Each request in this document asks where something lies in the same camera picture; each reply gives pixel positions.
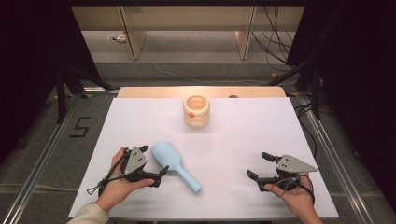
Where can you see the black metal stand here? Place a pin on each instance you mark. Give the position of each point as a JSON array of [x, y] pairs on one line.
[[316, 96], [60, 93]]

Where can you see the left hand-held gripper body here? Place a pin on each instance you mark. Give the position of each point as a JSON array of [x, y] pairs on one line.
[[135, 161]]

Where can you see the person's left hand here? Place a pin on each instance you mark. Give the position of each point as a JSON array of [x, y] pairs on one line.
[[116, 189]]

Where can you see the black curtain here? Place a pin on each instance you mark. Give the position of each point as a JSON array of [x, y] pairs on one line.
[[358, 77], [28, 62]]

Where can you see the person's right hand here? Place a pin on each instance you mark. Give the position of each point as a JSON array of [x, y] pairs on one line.
[[300, 202]]

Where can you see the beige wooden furniture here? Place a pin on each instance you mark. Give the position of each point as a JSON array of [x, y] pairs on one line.
[[186, 17]]

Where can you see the metal floor rail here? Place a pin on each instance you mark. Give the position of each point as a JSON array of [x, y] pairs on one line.
[[336, 161], [37, 168]]

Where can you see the round floor socket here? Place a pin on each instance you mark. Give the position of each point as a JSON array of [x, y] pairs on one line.
[[116, 38]]

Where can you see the white board sheet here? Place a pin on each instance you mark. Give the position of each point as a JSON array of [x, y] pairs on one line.
[[224, 149]]

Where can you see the light blue hairbrush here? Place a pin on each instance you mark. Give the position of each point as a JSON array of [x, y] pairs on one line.
[[165, 154]]

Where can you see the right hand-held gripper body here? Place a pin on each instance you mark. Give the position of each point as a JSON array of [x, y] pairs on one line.
[[291, 165]]

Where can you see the light wooden table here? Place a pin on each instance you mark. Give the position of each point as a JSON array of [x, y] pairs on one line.
[[149, 92]]

